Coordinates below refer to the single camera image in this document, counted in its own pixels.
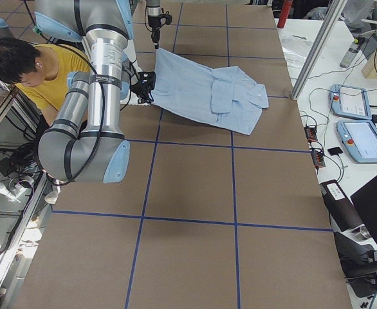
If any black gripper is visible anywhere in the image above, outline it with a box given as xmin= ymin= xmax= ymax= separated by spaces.
xmin=130 ymin=71 xmax=156 ymax=104
xmin=148 ymin=12 xmax=172 ymax=50

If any light blue button-up shirt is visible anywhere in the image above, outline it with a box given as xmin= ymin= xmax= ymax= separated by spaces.
xmin=152 ymin=48 xmax=269 ymax=135

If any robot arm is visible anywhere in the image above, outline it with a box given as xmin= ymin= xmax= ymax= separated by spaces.
xmin=145 ymin=0 xmax=172 ymax=49
xmin=35 ymin=1 xmax=154 ymax=185

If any person in yellow shirt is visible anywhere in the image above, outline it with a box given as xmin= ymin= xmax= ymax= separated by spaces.
xmin=0 ymin=37 xmax=93 ymax=207

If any red bottle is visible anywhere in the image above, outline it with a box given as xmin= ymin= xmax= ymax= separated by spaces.
xmin=277 ymin=0 xmax=293 ymax=28

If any clear plastic bag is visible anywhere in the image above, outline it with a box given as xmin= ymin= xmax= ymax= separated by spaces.
xmin=280 ymin=35 xmax=313 ymax=68

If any blue teach pendant far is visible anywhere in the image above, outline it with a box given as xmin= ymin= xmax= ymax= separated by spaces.
xmin=329 ymin=84 xmax=372 ymax=120

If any blue teach pendant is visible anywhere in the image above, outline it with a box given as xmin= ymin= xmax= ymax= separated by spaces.
xmin=336 ymin=120 xmax=377 ymax=164
xmin=329 ymin=84 xmax=372 ymax=120

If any blue teach pendant near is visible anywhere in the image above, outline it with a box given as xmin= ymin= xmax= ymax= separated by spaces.
xmin=336 ymin=120 xmax=377 ymax=164

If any grey aluminium frame post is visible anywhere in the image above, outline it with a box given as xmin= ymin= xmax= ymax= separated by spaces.
xmin=290 ymin=0 xmax=347 ymax=100

